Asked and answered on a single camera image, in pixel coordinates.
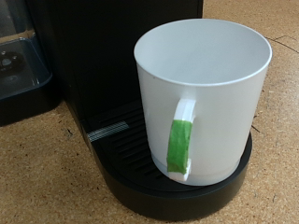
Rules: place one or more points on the white mug with green tape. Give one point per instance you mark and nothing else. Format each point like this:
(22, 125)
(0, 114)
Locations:
(218, 118)

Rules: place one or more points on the black Keurig coffee machine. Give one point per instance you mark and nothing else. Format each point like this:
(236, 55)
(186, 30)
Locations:
(102, 62)

